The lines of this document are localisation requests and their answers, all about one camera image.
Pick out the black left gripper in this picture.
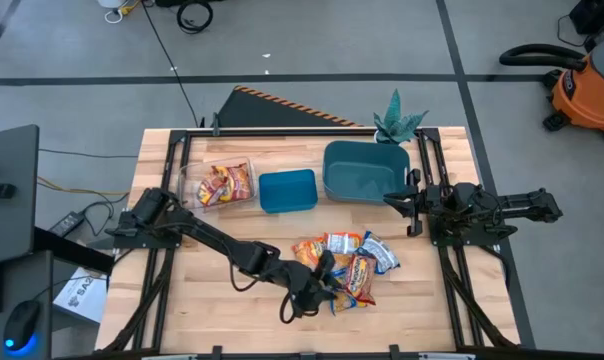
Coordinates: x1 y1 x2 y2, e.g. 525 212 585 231
281 249 345 321

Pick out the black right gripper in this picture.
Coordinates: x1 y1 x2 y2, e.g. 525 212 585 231
382 168 437 238

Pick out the red Maruchan noodle packet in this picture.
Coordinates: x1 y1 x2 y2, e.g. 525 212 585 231
344 253 378 306
196 167 233 207
221 163 253 202

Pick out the orange Maruchan noodle packet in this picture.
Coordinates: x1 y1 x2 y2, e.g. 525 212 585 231
324 231 363 255
291 239 328 271

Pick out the large teal plastic bin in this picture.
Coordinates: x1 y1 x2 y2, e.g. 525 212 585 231
322 139 412 205

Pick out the teal artificial plant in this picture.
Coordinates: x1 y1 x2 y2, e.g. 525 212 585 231
372 88 429 145

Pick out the small blue plastic bin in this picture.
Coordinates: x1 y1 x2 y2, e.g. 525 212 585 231
257 168 319 215

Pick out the black mat orange striped edge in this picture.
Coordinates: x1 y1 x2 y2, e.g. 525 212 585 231
214 84 366 129

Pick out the clear plastic bin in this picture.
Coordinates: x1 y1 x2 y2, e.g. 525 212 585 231
176 155 259 214

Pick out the orange shop vacuum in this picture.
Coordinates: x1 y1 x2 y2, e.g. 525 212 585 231
541 33 604 146

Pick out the white printed box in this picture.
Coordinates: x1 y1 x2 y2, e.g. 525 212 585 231
52 267 109 325

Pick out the black desk beam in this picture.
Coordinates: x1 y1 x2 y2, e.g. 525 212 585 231
34 227 116 275

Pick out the black case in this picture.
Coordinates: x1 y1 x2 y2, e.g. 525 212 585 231
567 0 604 36

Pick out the black power adapter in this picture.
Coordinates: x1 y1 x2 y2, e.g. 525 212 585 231
48 211 86 238

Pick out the dark low desk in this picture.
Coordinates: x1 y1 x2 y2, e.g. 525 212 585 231
0 249 54 360

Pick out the black computer mouse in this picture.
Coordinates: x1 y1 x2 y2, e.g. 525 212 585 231
2 299 42 354

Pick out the grey desk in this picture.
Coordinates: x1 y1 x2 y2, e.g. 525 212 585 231
0 124 41 269

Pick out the white round device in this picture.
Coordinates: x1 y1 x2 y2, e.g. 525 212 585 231
97 0 126 25

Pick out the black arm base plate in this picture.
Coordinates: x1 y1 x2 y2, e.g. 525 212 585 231
429 219 506 247
105 212 182 250

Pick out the black metal rig frame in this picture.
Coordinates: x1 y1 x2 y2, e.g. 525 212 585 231
99 126 521 360

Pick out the black vacuum hose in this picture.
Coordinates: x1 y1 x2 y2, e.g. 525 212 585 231
498 43 589 72

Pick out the long black floor cable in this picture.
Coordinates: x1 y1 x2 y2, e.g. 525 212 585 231
140 0 202 127

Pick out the coiled black cable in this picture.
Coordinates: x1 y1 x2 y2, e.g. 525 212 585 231
175 0 215 35

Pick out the yellow cable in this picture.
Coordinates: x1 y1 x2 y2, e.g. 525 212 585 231
36 175 131 197

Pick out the thin black cable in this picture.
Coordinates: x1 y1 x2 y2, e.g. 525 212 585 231
38 147 139 160

